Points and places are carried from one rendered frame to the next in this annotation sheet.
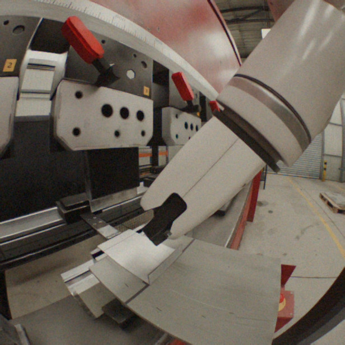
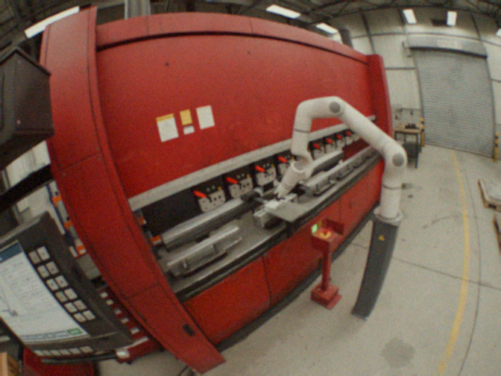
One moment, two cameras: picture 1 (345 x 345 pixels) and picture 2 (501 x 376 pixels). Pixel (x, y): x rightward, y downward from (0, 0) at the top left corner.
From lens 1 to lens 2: 1.17 m
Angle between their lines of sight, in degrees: 24
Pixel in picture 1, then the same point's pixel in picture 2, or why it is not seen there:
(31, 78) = not seen: hidden behind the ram
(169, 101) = (279, 163)
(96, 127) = (265, 180)
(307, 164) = (476, 136)
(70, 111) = (260, 179)
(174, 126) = (282, 170)
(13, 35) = (245, 170)
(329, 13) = (291, 171)
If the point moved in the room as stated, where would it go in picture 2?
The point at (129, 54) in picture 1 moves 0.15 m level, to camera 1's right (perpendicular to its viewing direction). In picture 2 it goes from (266, 160) to (289, 157)
